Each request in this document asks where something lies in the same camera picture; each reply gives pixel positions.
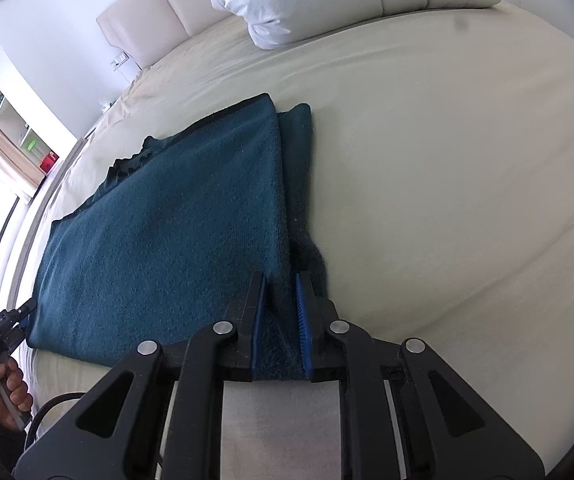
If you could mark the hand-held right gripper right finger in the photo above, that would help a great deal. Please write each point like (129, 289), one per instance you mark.
(303, 320)

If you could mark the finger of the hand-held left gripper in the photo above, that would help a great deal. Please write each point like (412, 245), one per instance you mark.
(26, 312)

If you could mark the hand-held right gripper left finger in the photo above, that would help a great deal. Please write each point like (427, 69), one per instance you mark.
(260, 320)

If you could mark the dark green sweater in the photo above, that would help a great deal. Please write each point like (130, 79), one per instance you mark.
(167, 235)

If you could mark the person's left hand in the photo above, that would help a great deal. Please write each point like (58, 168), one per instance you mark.
(14, 390)

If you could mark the red box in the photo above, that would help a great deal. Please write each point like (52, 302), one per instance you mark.
(49, 162)

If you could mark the green plastic container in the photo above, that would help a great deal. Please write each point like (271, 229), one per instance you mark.
(31, 145)

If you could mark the beige curtain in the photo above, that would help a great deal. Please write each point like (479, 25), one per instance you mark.
(2, 145)

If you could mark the bed with beige sheet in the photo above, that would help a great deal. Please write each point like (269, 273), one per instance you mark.
(442, 185)

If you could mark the beige padded headboard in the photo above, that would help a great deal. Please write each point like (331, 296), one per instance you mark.
(167, 5)

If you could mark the white wall shelf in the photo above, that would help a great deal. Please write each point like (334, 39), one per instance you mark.
(12, 110)

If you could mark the wall socket panel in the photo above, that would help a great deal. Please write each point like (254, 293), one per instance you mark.
(120, 60)

